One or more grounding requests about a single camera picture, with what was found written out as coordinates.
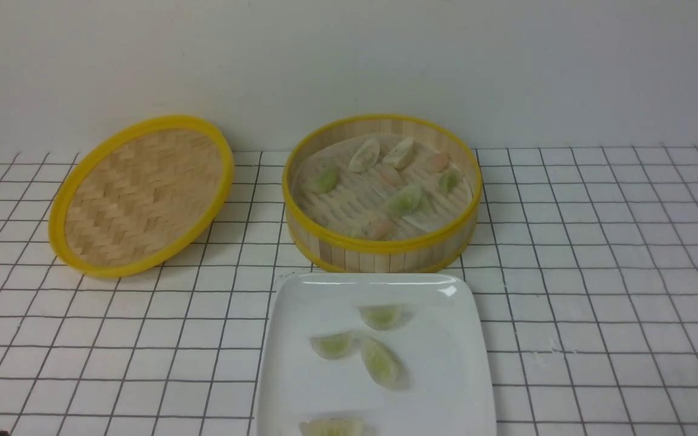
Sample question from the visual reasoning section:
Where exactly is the green dumpling plate bottom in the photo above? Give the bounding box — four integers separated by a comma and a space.
298, 417, 365, 436

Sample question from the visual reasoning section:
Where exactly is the white square plate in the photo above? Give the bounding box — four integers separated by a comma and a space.
255, 273, 497, 435

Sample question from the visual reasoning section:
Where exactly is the white dumpling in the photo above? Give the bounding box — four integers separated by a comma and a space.
347, 136, 381, 174
382, 136, 415, 170

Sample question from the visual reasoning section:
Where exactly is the green dumpling steamer centre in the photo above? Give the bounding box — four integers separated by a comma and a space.
385, 184, 424, 216

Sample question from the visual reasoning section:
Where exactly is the green dumpling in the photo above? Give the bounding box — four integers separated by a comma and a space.
437, 168, 462, 196
302, 165, 341, 195

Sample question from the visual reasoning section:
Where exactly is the pink dumpling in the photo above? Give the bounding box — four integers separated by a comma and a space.
376, 163, 405, 187
424, 152, 450, 173
367, 218, 396, 240

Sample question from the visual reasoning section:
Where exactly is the pink dumpling back right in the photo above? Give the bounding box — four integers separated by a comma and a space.
424, 152, 450, 173

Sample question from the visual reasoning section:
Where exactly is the yellow rimmed bamboo steamer lid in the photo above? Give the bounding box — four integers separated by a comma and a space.
48, 115, 234, 278

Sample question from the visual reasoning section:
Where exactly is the pink dumpling centre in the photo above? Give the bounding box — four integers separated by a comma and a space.
376, 163, 405, 187

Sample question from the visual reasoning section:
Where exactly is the green dumpling plate centre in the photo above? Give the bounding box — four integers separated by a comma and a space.
358, 337, 404, 389

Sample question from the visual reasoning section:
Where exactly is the white dumpling back left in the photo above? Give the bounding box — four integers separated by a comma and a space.
347, 136, 381, 174

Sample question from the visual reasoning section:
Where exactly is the white dumpling back right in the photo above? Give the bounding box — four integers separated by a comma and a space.
382, 136, 415, 170

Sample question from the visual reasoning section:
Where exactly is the yellow rimmed bamboo steamer basket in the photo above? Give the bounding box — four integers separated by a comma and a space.
282, 115, 483, 273

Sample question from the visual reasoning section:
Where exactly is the green dumpling plate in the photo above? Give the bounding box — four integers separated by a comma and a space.
358, 337, 404, 389
308, 331, 355, 360
298, 417, 365, 436
358, 305, 404, 331

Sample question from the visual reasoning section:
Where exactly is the green dumpling plate top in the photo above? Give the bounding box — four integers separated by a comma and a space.
358, 305, 404, 331

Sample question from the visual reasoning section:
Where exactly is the pink dumpling front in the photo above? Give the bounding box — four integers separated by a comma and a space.
367, 218, 396, 240

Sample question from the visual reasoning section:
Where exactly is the green dumpling plate left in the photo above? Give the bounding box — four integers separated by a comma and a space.
308, 331, 355, 360

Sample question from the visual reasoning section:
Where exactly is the white steamer liner paper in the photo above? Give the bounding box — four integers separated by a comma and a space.
293, 133, 474, 241

